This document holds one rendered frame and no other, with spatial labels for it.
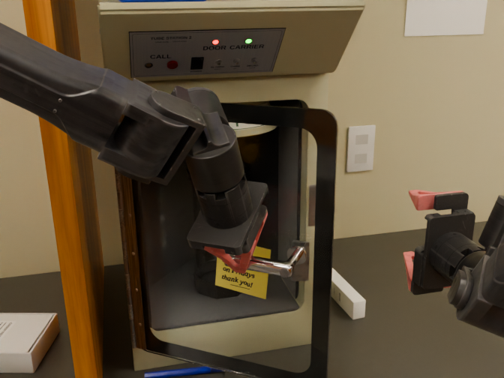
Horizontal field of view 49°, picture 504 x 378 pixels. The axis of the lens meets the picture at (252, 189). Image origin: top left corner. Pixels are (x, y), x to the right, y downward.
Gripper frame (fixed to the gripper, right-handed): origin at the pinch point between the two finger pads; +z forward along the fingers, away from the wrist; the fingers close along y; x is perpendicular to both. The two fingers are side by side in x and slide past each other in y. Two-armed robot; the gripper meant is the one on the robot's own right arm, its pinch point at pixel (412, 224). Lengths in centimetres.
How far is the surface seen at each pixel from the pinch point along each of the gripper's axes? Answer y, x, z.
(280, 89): 18.3, 16.4, 12.2
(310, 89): 18.1, 11.8, 12.1
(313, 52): 24.1, 13.4, 6.3
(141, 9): 30.1, 36.0, 0.8
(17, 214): -13, 63, 55
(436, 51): 18, -35, 55
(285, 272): 0.0, 21.9, -8.8
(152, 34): 27.2, 34.8, 3.2
